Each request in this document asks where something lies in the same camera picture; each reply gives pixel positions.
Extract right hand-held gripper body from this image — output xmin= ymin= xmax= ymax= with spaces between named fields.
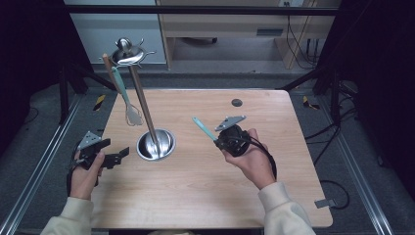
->
xmin=214 ymin=115 xmax=253 ymax=158

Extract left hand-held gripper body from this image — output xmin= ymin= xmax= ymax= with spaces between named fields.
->
xmin=71 ymin=130 xmax=112 ymax=171

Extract steel utensil stand with hooks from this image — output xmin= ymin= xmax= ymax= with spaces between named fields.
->
xmin=99 ymin=37 xmax=177 ymax=162

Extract wire whisk with wooden handle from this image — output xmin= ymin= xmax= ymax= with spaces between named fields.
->
xmin=102 ymin=53 xmax=145 ymax=127

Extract person's right hand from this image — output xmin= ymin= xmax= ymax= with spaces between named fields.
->
xmin=223 ymin=127 xmax=278 ymax=191

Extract person's left hand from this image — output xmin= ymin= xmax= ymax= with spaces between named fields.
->
xmin=69 ymin=150 xmax=106 ymax=201

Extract yellow-black tape strip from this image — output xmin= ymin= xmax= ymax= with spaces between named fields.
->
xmin=301 ymin=95 xmax=321 ymax=111
xmin=92 ymin=94 xmax=108 ymax=112

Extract black metal stand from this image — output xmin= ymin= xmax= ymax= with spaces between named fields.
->
xmin=275 ymin=65 xmax=342 ymax=126
xmin=58 ymin=62 xmax=126 ymax=125

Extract white cabinet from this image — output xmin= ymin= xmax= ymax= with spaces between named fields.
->
xmin=63 ymin=0 xmax=168 ymax=66

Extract blue-grey desk label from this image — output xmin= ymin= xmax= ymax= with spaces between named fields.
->
xmin=256 ymin=28 xmax=284 ymax=37

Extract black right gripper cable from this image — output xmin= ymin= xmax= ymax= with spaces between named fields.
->
xmin=239 ymin=135 xmax=278 ymax=180

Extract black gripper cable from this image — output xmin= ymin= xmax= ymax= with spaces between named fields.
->
xmin=66 ymin=143 xmax=83 ymax=198
xmin=239 ymin=135 xmax=278 ymax=180

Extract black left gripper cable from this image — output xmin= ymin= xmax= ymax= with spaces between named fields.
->
xmin=66 ymin=143 xmax=83 ymax=198

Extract aluminium floor rail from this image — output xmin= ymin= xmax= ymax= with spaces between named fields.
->
xmin=0 ymin=94 xmax=84 ymax=235
xmin=317 ymin=96 xmax=394 ymax=235

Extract black floor cables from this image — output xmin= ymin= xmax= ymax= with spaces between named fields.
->
xmin=304 ymin=107 xmax=360 ymax=165

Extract grey metal bracket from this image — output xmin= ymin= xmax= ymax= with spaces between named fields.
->
xmin=314 ymin=198 xmax=337 ymax=210

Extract black hanging desk cables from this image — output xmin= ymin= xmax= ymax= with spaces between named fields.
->
xmin=285 ymin=14 xmax=322 ymax=70

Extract black looped floor cable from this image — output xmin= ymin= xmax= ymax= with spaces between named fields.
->
xmin=319 ymin=180 xmax=350 ymax=211

